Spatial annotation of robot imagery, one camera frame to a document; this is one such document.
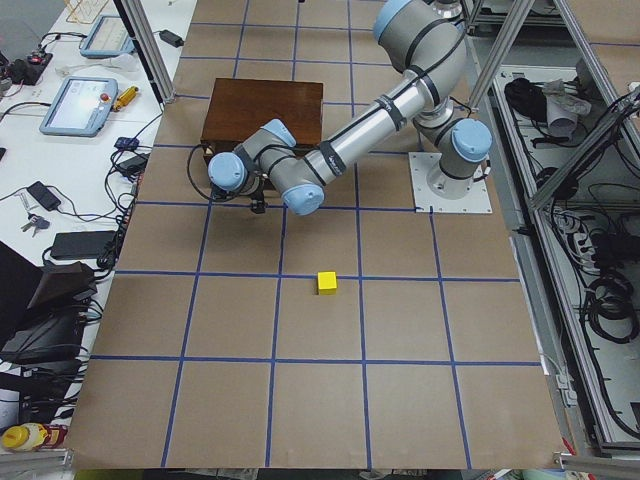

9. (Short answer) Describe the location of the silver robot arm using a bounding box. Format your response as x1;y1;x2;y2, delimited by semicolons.
206;1;492;216

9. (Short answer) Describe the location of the blue teach pendant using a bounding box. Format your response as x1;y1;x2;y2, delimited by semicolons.
79;15;134;58
39;76;118;137

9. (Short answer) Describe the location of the black phone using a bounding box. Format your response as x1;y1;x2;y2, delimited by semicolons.
27;181;61;211

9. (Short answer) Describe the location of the small blue device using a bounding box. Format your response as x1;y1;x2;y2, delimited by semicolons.
114;137;140;151

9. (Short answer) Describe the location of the far blue teach pendant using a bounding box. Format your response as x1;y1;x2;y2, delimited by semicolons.
79;15;134;58

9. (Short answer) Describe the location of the keys bunch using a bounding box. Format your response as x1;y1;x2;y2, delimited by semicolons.
21;213;50;236

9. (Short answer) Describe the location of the gold metal cylinder tool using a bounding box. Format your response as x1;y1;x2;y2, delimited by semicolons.
112;85;139;111

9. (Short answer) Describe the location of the yellow cube block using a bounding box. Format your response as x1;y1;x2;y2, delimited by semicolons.
317;271;338;295

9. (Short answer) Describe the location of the dark wooden drawer cabinet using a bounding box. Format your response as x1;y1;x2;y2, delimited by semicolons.
201;78;323;202

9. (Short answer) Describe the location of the aluminium frame post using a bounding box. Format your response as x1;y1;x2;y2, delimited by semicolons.
113;0;175;105

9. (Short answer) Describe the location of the yellow red bottle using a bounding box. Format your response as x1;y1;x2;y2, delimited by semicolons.
1;422;68;452

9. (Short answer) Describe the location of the near blue teach pendant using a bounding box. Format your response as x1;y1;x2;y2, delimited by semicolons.
39;76;118;137

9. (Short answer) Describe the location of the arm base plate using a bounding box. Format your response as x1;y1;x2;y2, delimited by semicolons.
408;152;492;215

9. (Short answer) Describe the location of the black power adapter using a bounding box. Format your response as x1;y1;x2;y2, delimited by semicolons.
159;29;184;48

